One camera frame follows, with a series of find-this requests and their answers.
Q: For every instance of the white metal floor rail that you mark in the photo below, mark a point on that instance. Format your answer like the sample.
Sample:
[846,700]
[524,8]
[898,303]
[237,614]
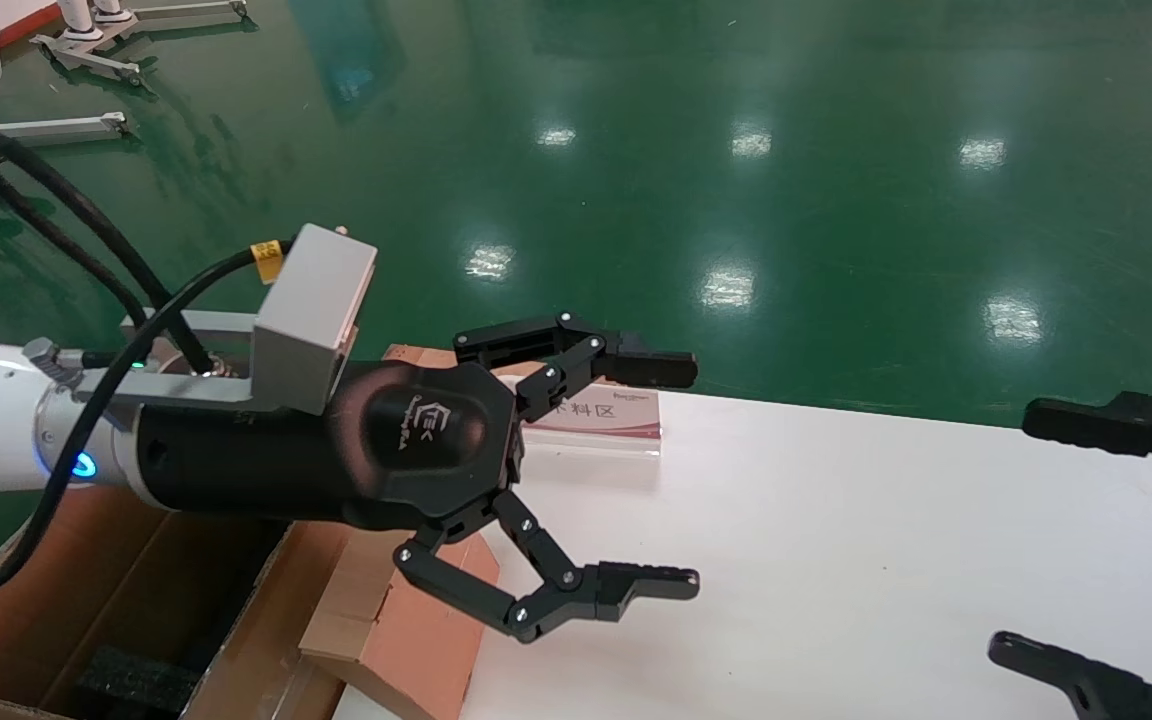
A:
[56,126]

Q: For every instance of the white wheeled stand base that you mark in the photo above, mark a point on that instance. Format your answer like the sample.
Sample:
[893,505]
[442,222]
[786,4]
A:
[86,50]
[186,11]

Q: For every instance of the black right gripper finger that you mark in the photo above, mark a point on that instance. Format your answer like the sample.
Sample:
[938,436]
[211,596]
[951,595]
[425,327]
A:
[1106,690]
[1096,425]

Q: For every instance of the brown wooden board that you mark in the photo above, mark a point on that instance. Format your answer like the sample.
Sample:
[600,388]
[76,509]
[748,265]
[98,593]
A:
[416,353]

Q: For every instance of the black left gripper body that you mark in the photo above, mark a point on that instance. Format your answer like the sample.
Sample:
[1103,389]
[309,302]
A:
[406,440]

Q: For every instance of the clear acrylic sign holder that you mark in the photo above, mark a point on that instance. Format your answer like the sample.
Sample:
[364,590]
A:
[606,415]

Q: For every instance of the large open cardboard box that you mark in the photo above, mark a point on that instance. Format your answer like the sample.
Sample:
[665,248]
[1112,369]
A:
[56,590]

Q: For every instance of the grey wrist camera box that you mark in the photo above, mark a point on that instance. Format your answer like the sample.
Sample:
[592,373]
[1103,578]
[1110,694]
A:
[311,310]

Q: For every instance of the small cardboard box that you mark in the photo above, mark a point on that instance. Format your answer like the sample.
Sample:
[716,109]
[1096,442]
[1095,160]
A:
[416,640]

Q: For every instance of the silver camera mounting bracket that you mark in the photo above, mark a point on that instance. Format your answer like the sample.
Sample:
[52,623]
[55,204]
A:
[226,385]

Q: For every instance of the black foam block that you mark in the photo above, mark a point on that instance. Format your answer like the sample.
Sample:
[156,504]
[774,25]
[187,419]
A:
[136,680]

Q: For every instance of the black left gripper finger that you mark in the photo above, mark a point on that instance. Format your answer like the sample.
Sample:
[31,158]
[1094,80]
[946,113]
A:
[576,345]
[556,595]

